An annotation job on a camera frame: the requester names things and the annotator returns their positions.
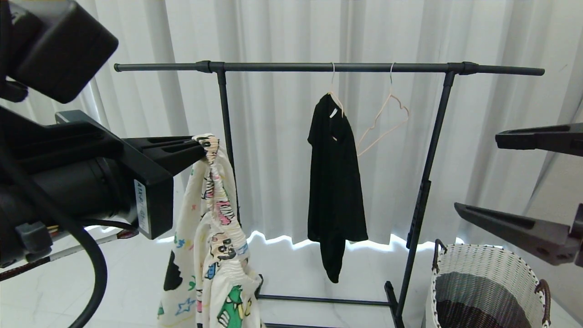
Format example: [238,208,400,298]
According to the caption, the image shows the white curtain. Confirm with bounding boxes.
[0,0,583,253]

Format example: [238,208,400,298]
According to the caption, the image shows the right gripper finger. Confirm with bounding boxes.
[454,203,583,267]
[495,122,583,158]

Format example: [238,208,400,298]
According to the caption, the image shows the black clothes rack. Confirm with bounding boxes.
[114,61,546,328]

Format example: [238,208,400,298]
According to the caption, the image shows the black shorts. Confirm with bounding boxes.
[307,92,369,284]

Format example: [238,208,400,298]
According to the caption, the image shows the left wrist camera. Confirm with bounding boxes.
[0,0,123,158]

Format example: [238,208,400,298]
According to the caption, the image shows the cream printed garment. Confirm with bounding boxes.
[157,133,266,328]

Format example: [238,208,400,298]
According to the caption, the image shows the pink clothes hanger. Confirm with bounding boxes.
[356,62,410,157]
[328,62,346,142]

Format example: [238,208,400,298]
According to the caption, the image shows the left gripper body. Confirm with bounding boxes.
[0,137,174,265]

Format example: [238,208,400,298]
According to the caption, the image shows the white laundry basket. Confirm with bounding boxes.
[425,238,552,328]

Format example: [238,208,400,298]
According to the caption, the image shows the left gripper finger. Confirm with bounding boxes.
[125,135,204,148]
[149,145,207,177]

